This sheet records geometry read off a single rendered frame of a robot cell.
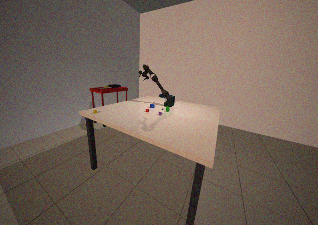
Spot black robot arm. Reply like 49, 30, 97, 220
142, 64, 170, 100

